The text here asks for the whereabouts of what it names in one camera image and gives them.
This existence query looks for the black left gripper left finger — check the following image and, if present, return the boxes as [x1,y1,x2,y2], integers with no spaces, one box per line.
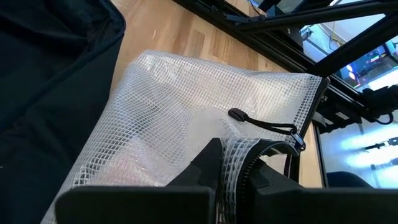
[55,138,223,224]

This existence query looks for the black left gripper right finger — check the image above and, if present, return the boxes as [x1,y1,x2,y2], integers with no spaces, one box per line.
[245,157,398,224]

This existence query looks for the white mesh zip pouch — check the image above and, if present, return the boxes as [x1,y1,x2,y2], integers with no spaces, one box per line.
[40,49,330,224]

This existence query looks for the navy blue backpack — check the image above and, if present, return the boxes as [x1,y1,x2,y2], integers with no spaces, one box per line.
[0,0,127,224]

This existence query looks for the computer with coloured lights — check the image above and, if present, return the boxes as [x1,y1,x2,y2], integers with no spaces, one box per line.
[337,46,398,91]

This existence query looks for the black aluminium table frame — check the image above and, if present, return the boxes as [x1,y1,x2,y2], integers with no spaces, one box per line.
[172,0,398,189]

